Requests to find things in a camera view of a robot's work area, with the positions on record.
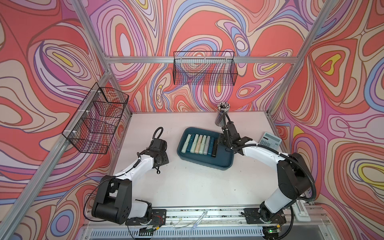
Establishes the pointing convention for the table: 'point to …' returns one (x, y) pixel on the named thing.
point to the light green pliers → (184, 148)
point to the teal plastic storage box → (224, 160)
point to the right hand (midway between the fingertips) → (221, 141)
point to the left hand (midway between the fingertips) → (164, 160)
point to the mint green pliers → (201, 151)
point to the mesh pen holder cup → (221, 108)
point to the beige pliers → (197, 151)
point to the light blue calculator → (270, 140)
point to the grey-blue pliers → (206, 145)
